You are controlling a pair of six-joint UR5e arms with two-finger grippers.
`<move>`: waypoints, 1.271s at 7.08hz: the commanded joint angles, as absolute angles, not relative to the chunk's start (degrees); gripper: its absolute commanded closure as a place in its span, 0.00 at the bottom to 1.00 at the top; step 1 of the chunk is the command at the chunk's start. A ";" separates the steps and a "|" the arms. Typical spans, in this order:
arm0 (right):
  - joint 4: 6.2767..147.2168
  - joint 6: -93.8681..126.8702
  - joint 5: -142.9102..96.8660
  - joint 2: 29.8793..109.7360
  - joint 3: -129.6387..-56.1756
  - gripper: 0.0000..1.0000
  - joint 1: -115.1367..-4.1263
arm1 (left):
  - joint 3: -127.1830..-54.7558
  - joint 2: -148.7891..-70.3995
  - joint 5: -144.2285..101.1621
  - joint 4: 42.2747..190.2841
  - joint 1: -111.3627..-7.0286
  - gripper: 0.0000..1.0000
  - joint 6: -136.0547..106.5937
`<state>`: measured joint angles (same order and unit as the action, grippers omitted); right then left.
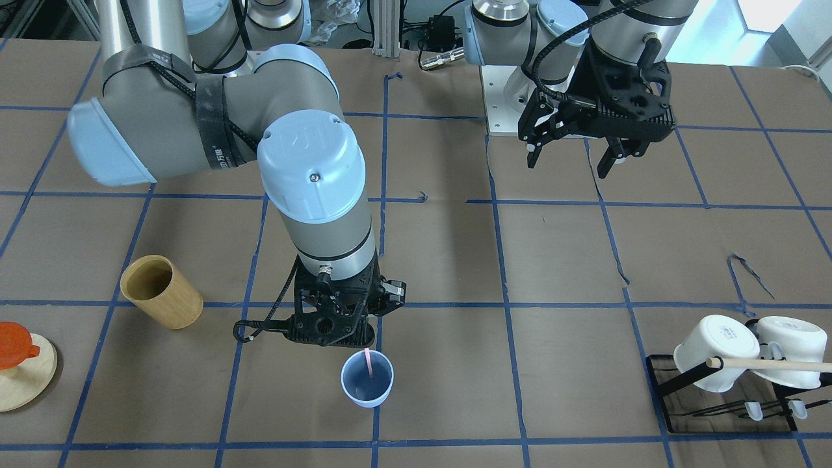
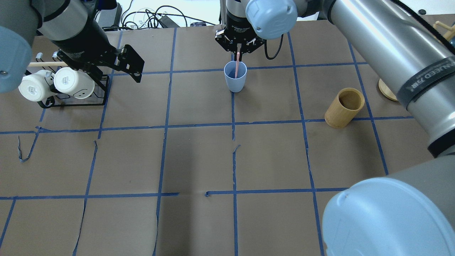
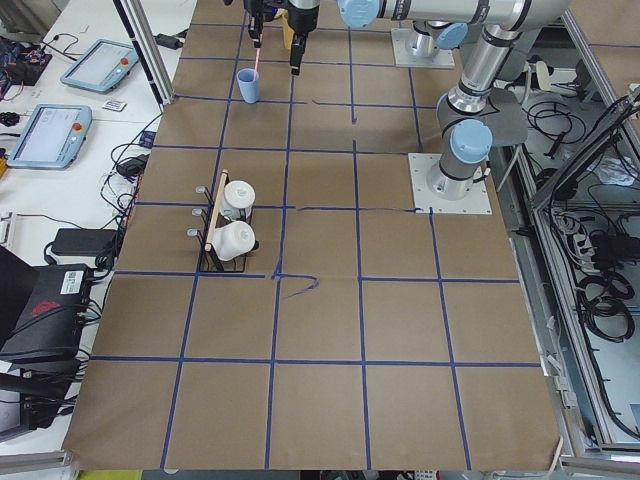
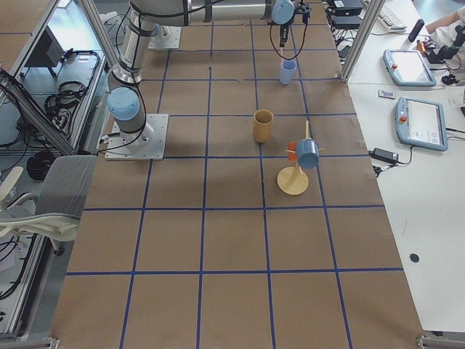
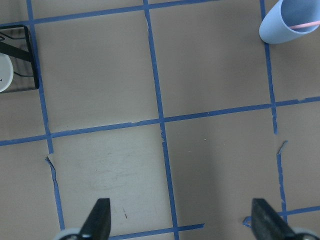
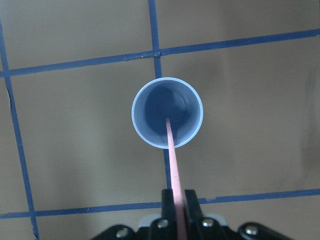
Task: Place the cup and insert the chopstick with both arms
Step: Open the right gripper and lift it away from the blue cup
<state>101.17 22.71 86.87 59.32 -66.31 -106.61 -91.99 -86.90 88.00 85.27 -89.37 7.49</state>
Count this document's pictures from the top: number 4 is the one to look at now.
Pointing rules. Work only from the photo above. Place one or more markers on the black gripper holder side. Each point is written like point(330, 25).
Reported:
point(284, 30)

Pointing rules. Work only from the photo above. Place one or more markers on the light blue plastic cup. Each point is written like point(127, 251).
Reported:
point(287, 71)

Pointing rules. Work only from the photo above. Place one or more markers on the silver robot arm near holder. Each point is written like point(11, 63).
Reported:
point(146, 18)

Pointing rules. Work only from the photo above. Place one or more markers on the orange cup on stand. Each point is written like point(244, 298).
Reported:
point(291, 151)

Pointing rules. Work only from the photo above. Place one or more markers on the dark blue cup on stand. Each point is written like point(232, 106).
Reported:
point(307, 151)

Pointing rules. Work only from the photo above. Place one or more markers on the wooden cylindrical chopstick holder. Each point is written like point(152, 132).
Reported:
point(262, 126)

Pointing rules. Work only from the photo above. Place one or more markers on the upper blue teach pendant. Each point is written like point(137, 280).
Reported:
point(407, 68)

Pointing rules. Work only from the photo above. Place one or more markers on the blue teach pendant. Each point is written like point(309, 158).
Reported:
point(407, 68)
point(421, 123)

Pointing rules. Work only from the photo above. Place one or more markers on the black power adapter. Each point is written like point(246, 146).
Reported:
point(384, 155)

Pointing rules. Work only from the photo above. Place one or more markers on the lower blue teach pendant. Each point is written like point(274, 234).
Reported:
point(421, 123)

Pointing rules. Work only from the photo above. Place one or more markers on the grey office chair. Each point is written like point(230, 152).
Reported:
point(56, 211)

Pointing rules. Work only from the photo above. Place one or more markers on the aluminium frame post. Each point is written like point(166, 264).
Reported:
point(363, 33)

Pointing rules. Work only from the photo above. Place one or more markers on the white base plate holder side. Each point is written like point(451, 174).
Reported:
point(149, 145)

